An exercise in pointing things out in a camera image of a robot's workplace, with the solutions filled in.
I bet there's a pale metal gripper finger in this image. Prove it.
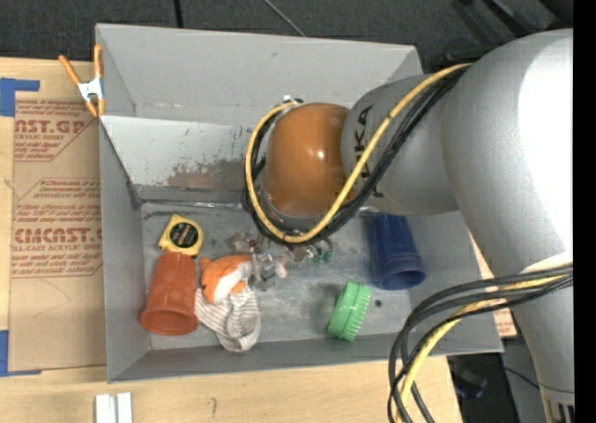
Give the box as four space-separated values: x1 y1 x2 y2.
251 250 278 292
226 232 264 252

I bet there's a yellow and black tape measure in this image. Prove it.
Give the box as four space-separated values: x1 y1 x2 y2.
157 213 205 259

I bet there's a striped white cloth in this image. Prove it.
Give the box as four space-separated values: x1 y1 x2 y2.
194 287 263 354

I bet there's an orange plastic cup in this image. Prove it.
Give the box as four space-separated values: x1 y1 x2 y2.
139 251 201 337

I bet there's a brown cardboard board red print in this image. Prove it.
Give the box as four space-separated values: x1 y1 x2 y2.
0 56 108 376

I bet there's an orange and white toy animal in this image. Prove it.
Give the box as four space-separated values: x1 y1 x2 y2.
198 252 289 306

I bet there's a grey metal bin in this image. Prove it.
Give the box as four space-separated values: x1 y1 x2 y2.
95 23 505 384

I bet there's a blue plastic cup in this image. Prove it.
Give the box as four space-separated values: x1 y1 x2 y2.
364 211 427 292

